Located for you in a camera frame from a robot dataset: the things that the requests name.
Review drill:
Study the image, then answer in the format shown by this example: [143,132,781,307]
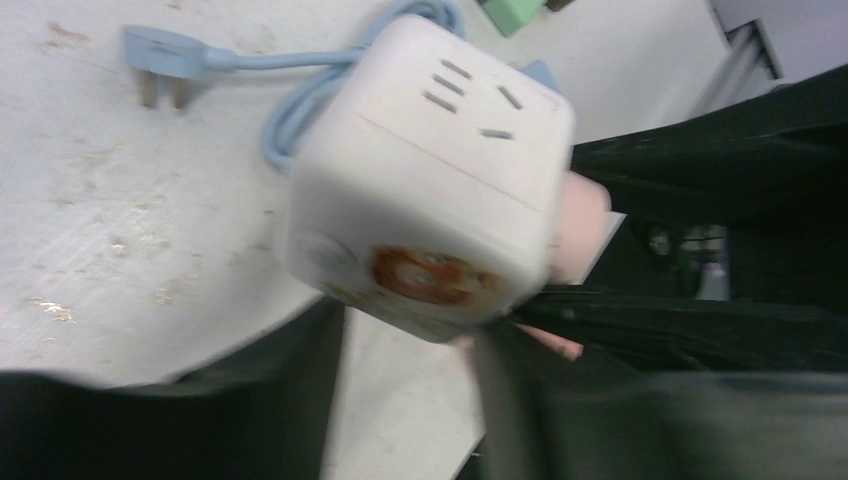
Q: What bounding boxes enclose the green plug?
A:
[478,0,546,37]

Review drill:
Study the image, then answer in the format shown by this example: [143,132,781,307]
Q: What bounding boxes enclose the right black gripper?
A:
[512,66,847,373]

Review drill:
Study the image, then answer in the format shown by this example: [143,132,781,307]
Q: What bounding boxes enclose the pink cable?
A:
[457,170,628,363]

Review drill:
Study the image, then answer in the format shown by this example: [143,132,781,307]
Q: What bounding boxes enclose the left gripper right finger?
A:
[474,324,847,479]

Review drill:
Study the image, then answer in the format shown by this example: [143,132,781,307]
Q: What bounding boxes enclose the white cube adapter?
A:
[278,15,575,343]

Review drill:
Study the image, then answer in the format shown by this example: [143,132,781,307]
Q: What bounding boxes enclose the blue power strip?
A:
[521,60,562,94]

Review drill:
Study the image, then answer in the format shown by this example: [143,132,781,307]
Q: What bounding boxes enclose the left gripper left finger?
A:
[1,299,346,479]

